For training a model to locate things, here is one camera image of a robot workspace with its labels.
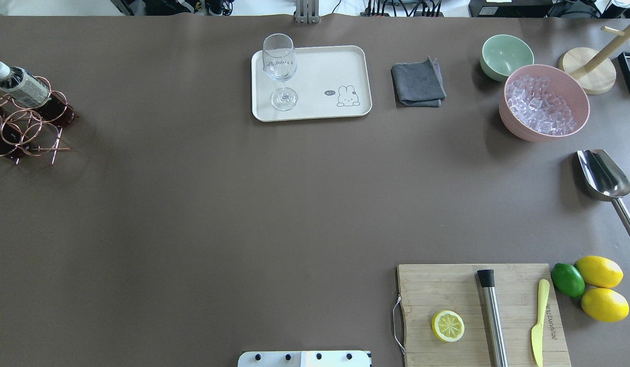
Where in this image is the grey folded cloth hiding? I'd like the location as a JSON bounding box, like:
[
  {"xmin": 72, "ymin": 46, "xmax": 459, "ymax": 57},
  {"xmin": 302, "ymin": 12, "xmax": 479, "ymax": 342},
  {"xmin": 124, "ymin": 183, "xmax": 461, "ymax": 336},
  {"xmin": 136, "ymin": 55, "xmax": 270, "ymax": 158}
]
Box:
[{"xmin": 390, "ymin": 57, "xmax": 447, "ymax": 108}]

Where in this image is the tea bottle white cap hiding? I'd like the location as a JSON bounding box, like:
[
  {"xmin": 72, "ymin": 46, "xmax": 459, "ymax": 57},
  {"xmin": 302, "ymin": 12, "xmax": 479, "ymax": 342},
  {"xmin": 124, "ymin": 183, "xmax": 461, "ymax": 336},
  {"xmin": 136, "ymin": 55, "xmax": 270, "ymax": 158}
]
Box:
[{"xmin": 0, "ymin": 61, "xmax": 77, "ymax": 128}]

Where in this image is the steel muddler black tip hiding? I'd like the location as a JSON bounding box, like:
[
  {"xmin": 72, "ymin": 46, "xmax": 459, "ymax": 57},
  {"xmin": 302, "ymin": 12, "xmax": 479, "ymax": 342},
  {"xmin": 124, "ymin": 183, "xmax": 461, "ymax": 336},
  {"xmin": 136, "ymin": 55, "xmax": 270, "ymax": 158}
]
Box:
[{"xmin": 476, "ymin": 269, "xmax": 509, "ymax": 366}]

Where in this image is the aluminium frame post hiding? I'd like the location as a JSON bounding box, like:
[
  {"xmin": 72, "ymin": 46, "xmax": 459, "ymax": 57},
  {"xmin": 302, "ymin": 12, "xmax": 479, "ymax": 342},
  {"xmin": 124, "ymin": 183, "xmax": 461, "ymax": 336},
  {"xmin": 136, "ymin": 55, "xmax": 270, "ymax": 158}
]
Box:
[{"xmin": 294, "ymin": 0, "xmax": 321, "ymax": 24}]

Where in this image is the half lemon slice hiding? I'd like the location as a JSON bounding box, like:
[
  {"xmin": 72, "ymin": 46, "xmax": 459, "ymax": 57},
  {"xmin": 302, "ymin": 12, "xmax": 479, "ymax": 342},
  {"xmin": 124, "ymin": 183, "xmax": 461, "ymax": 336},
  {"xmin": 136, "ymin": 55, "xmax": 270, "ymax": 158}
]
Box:
[{"xmin": 431, "ymin": 310, "xmax": 465, "ymax": 343}]

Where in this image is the pink bowl with ice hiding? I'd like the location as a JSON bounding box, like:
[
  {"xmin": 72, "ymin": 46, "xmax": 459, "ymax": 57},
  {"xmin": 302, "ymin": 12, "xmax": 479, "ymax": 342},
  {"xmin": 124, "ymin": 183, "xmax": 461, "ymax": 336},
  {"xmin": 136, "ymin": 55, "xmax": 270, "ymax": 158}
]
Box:
[{"xmin": 499, "ymin": 64, "xmax": 590, "ymax": 142}]

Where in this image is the copper wire bottle basket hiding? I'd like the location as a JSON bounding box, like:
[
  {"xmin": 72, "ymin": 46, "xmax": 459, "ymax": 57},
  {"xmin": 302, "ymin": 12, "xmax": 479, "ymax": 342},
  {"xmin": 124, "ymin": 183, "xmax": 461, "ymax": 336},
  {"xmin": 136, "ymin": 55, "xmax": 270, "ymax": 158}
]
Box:
[{"xmin": 0, "ymin": 76, "xmax": 80, "ymax": 165}]

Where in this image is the metal ice scoop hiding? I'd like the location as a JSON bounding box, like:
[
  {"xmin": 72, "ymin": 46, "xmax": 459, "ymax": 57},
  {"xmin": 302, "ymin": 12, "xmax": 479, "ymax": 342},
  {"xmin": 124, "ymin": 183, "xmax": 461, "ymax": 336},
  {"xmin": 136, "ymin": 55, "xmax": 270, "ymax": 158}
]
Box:
[{"xmin": 576, "ymin": 149, "xmax": 630, "ymax": 237}]

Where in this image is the green bowl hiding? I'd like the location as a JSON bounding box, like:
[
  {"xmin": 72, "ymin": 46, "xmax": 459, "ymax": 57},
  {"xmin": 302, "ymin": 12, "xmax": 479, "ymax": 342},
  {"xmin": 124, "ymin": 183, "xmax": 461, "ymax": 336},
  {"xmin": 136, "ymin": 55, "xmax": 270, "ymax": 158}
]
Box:
[{"xmin": 480, "ymin": 34, "xmax": 535, "ymax": 82}]

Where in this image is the clear wine glass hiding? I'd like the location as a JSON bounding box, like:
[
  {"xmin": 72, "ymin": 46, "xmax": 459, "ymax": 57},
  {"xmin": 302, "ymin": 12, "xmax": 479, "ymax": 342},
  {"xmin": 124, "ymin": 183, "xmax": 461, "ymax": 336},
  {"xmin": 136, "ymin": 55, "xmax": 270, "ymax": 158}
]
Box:
[{"xmin": 262, "ymin": 33, "xmax": 298, "ymax": 111}]

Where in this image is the cream rabbit tray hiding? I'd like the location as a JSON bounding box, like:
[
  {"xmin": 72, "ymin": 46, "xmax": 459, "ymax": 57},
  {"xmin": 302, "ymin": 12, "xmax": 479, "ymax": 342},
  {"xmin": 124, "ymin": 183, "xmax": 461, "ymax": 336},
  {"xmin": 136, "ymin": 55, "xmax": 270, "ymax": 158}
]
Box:
[{"xmin": 251, "ymin": 45, "xmax": 372, "ymax": 122}]

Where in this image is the yellow lemon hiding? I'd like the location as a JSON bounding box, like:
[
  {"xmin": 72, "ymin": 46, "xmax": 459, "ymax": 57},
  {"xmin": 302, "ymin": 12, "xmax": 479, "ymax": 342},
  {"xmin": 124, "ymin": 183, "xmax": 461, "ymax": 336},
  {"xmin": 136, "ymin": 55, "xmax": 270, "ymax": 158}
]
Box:
[
  {"xmin": 574, "ymin": 255, "xmax": 623, "ymax": 289},
  {"xmin": 581, "ymin": 287, "xmax": 629, "ymax": 323}
]

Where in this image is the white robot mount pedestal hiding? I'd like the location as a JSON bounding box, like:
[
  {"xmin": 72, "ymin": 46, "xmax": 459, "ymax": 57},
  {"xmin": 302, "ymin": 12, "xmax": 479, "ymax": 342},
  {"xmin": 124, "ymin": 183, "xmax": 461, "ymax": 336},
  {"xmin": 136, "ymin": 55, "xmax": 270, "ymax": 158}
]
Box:
[{"xmin": 237, "ymin": 349, "xmax": 372, "ymax": 366}]

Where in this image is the wooden cutting board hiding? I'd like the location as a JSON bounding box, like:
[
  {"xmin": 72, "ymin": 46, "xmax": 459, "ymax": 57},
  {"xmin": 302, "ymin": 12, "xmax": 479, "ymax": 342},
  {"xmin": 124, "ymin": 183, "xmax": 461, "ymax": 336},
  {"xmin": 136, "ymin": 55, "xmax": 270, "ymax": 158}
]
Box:
[{"xmin": 396, "ymin": 264, "xmax": 551, "ymax": 366}]

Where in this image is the green lime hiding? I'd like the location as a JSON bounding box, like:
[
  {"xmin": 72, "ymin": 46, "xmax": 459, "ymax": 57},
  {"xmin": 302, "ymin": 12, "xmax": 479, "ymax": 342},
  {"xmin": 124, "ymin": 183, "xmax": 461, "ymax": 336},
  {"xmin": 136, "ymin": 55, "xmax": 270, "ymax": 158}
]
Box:
[{"xmin": 550, "ymin": 263, "xmax": 586, "ymax": 298}]

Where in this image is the wooden mug tree stand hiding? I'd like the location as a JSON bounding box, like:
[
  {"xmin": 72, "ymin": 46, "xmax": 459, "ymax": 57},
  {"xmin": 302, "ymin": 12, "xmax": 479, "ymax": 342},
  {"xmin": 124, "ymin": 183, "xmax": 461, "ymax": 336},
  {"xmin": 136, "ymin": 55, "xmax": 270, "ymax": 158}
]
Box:
[{"xmin": 558, "ymin": 24, "xmax": 630, "ymax": 95}]

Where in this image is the yellow plastic knife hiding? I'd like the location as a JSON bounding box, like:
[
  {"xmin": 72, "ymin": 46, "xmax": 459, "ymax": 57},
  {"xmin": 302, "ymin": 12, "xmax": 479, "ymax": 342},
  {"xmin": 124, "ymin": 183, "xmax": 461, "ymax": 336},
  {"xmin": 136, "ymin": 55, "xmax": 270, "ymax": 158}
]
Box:
[{"xmin": 530, "ymin": 279, "xmax": 550, "ymax": 366}]

